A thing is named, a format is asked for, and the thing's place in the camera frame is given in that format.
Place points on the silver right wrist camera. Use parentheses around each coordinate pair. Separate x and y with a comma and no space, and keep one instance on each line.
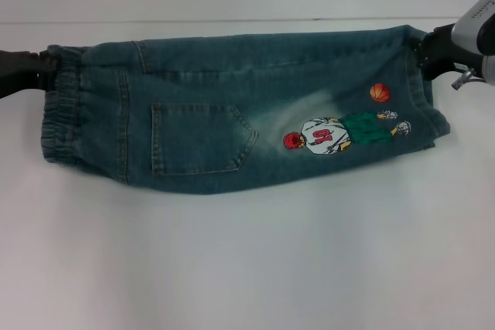
(475,21)

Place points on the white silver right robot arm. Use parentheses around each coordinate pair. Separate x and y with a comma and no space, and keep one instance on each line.
(488,71)

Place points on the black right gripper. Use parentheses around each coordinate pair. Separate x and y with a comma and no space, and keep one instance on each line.
(444,50)

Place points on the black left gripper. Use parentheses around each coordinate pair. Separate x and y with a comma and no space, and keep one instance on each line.
(17,71)

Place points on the blue denim shorts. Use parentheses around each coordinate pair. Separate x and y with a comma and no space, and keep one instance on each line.
(216,121)

